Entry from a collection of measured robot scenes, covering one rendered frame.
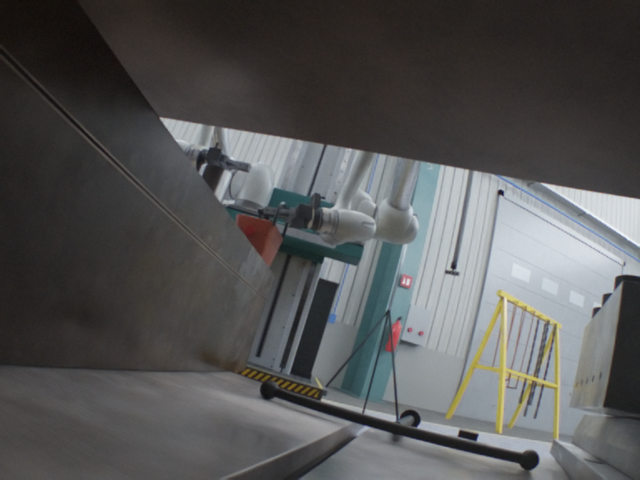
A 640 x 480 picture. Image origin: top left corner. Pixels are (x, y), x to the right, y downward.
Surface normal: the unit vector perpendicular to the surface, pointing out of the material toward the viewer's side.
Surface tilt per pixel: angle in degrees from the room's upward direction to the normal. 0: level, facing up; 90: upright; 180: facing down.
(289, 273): 90
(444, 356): 90
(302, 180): 90
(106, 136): 90
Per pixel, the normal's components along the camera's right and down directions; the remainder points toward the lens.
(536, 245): 0.26, -0.15
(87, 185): 0.95, 0.26
